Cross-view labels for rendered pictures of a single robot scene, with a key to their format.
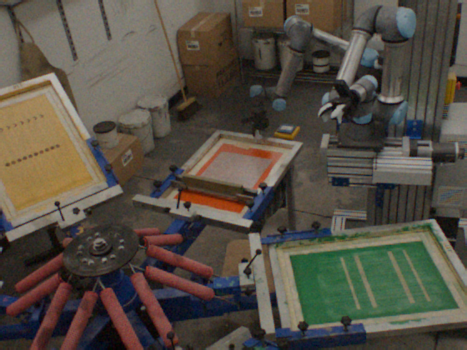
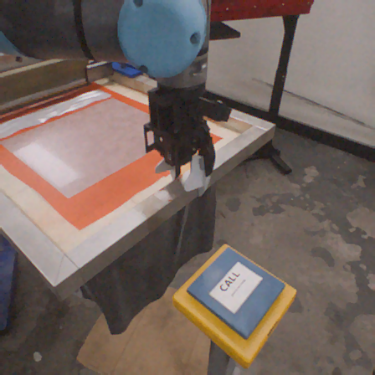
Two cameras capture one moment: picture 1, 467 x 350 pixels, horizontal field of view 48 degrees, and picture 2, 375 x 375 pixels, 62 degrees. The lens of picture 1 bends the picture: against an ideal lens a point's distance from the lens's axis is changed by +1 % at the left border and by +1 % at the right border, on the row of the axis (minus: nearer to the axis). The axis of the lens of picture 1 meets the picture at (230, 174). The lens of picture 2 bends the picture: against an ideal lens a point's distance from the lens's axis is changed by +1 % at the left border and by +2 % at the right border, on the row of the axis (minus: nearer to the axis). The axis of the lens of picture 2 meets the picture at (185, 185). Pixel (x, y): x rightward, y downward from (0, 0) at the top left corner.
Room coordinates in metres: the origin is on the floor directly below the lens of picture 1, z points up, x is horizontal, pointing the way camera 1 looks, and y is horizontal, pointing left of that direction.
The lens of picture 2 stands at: (2.86, -0.64, 1.35)
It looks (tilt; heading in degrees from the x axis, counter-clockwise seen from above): 40 degrees down; 101
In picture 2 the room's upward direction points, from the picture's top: straight up
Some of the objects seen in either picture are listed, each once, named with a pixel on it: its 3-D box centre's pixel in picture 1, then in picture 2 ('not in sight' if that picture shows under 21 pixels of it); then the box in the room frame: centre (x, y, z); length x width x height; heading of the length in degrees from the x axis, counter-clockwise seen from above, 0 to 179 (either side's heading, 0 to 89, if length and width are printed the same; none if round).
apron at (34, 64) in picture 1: (41, 83); not in sight; (3.93, 1.40, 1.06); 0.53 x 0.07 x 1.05; 149
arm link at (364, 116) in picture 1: (359, 108); not in sight; (1.95, -0.58, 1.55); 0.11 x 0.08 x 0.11; 47
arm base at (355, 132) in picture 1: (361, 125); not in sight; (2.22, -0.67, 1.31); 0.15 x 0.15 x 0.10
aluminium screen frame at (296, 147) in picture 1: (230, 172); (79, 122); (2.46, 0.00, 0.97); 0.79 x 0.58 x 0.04; 149
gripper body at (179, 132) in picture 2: (259, 119); (178, 120); (2.76, -0.22, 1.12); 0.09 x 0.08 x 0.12; 59
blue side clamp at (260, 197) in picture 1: (258, 206); not in sight; (2.11, -0.12, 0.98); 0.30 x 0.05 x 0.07; 149
